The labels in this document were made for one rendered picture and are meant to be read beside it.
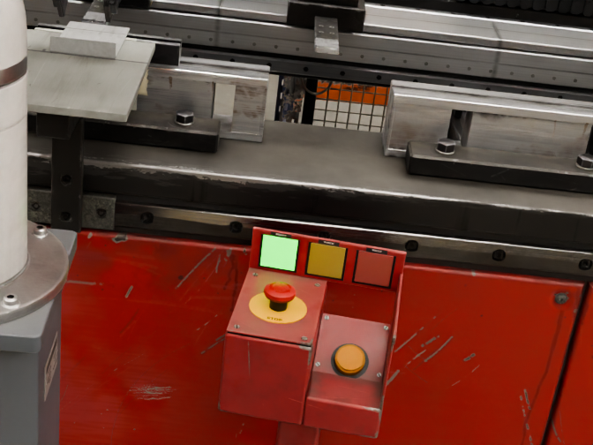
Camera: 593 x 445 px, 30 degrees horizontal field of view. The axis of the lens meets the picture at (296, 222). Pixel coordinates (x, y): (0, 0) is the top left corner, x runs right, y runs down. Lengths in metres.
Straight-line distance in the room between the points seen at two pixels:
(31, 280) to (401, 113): 0.75
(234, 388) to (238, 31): 0.66
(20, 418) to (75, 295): 0.63
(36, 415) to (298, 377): 0.44
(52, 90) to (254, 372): 0.42
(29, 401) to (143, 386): 0.70
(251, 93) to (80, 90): 0.28
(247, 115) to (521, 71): 0.50
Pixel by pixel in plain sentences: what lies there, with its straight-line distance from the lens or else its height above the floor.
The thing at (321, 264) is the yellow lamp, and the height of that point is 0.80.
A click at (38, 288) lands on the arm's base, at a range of 0.94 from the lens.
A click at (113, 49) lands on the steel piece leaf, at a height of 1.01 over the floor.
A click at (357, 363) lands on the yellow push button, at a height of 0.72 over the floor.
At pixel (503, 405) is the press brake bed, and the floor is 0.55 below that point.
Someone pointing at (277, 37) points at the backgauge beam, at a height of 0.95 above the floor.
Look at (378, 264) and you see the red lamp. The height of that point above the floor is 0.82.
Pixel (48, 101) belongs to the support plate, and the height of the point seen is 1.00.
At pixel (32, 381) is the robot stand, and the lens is 0.97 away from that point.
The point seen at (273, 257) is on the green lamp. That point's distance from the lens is 1.43.
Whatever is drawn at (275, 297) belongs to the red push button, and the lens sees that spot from 1.34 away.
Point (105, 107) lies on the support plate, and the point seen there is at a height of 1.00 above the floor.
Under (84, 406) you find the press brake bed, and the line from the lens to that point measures 1.70.
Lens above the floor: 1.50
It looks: 27 degrees down
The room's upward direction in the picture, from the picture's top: 7 degrees clockwise
